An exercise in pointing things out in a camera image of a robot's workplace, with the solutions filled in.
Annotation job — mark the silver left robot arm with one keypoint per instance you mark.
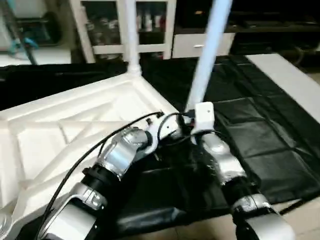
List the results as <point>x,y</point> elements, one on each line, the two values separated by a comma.
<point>115,155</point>

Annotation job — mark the white glass door cabinet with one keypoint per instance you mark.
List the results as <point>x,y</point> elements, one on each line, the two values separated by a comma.
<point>110,27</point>

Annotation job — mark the white plastic table top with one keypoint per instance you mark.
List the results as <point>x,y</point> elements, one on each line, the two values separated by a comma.
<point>60,125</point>

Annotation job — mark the white flat board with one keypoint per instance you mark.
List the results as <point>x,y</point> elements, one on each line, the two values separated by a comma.
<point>290,85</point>

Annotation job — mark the black table mat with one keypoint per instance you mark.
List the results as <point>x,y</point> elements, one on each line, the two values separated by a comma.
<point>260,135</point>

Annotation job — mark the white drawer unit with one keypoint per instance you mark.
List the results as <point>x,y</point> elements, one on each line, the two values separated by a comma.
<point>190,45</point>

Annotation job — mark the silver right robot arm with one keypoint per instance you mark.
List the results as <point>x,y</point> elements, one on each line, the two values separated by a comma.
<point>225,165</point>

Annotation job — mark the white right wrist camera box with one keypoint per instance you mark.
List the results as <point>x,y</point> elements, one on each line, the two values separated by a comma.
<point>204,116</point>

